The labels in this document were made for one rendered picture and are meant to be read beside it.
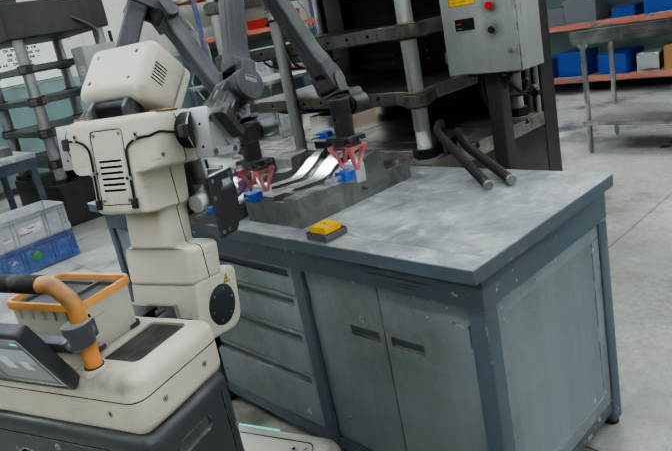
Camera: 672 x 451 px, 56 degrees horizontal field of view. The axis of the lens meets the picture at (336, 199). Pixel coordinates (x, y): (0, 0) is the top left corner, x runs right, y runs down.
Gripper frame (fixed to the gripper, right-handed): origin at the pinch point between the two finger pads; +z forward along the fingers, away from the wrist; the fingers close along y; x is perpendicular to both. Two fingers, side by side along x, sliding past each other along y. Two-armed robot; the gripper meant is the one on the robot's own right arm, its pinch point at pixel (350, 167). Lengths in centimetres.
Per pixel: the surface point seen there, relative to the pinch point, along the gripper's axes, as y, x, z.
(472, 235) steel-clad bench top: -40.7, 2.9, 15.2
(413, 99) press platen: 23, -58, -9
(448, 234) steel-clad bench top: -34.5, 4.1, 15.2
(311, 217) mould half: 10.2, 9.3, 12.9
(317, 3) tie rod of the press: 138, -128, -54
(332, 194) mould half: 10.2, -0.3, 8.8
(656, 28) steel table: 41, -342, -1
